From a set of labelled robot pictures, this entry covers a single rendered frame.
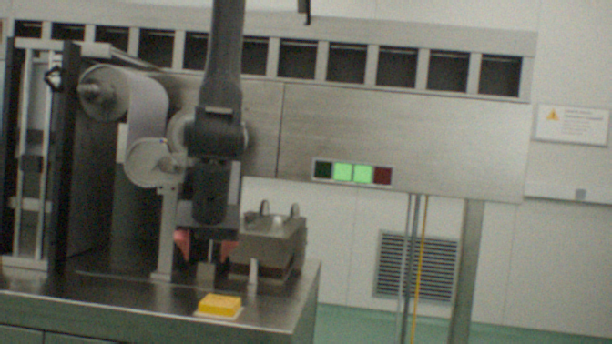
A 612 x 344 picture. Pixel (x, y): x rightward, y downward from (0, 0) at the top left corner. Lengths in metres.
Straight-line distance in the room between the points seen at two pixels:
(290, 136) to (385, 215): 2.42
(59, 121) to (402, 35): 0.97
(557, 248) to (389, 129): 2.81
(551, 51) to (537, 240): 1.39
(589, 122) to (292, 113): 2.97
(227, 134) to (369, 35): 0.94
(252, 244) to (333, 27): 0.72
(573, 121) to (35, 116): 3.58
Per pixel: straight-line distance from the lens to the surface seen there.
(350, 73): 1.65
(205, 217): 0.82
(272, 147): 1.58
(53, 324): 1.21
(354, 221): 3.92
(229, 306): 1.05
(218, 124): 0.74
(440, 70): 1.67
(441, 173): 1.57
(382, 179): 1.55
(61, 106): 1.30
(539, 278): 4.21
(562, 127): 4.14
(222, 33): 0.74
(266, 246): 1.23
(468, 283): 1.80
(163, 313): 1.07
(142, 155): 1.35
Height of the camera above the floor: 1.25
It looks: 3 degrees down
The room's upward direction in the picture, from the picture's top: 6 degrees clockwise
